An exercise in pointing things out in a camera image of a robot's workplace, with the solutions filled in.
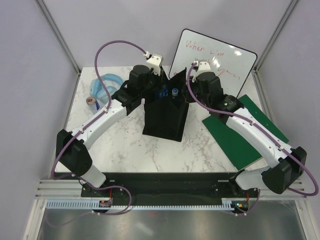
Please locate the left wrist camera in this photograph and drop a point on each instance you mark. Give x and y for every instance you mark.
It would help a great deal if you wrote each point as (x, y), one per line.
(154, 62)

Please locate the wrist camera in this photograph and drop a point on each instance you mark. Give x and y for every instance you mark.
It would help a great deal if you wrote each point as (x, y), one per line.
(200, 66)
(154, 62)

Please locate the whiteboard with red writing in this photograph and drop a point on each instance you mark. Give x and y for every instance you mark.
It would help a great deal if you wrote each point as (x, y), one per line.
(232, 64)

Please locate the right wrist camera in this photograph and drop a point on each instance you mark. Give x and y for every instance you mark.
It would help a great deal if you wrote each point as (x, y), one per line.
(200, 66)

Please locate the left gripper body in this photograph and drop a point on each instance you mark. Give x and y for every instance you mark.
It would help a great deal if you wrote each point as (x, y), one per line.
(155, 81)

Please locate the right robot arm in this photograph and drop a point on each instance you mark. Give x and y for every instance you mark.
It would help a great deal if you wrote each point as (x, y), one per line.
(285, 164)

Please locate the water bottle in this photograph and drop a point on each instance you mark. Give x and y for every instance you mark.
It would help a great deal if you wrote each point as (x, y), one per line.
(174, 92)
(162, 92)

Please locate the black canvas bag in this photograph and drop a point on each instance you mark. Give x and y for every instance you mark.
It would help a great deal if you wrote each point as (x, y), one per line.
(165, 118)

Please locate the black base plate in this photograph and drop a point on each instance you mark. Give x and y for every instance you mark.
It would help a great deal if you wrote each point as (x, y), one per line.
(169, 188)

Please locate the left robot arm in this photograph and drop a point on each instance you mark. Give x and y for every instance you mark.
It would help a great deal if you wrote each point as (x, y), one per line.
(72, 147)

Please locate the silver can back left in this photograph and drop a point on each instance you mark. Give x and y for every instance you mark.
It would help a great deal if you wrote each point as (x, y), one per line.
(93, 104)

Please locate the white cable duct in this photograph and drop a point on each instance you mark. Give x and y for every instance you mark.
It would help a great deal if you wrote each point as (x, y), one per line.
(91, 204)

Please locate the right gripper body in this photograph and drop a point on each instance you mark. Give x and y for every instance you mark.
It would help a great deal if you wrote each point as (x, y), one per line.
(195, 88)

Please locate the green board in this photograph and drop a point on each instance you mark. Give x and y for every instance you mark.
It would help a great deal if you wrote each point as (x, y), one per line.
(236, 148)

